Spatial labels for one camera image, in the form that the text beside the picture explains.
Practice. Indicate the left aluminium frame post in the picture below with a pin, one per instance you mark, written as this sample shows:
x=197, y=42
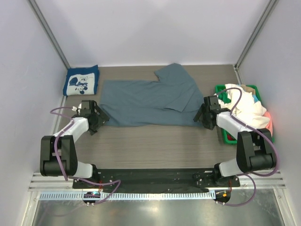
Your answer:
x=43, y=22

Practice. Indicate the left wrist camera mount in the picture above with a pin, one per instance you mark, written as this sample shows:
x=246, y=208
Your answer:
x=77, y=109

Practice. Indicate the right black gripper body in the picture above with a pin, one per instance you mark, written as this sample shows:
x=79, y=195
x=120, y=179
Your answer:
x=209, y=124

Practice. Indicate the folded blue printed t shirt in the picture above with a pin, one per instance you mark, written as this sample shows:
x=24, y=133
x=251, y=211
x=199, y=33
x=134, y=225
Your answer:
x=81, y=81

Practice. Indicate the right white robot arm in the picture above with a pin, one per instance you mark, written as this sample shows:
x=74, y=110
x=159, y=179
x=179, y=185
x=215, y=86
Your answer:
x=255, y=151

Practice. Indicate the aluminium frame post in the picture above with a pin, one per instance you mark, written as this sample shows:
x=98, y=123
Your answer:
x=43, y=22
x=256, y=31

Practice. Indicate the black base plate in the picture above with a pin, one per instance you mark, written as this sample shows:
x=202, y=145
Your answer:
x=162, y=181

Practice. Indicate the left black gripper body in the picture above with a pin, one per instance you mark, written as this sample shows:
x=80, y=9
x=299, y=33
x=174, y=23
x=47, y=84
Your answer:
x=94, y=126

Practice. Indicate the grey-blue t shirt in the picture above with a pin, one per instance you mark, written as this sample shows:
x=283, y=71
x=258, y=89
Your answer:
x=174, y=99

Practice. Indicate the right aluminium frame post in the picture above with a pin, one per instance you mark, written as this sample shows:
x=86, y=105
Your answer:
x=256, y=31

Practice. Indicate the white t shirt in bin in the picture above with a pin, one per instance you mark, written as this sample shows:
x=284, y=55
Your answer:
x=246, y=106

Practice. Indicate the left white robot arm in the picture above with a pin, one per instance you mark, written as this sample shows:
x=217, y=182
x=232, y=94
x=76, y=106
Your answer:
x=58, y=155

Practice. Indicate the slotted cable duct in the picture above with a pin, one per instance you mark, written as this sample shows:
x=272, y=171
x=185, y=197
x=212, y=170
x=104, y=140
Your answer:
x=82, y=195

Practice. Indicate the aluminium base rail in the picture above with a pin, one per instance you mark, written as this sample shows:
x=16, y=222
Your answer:
x=40, y=183

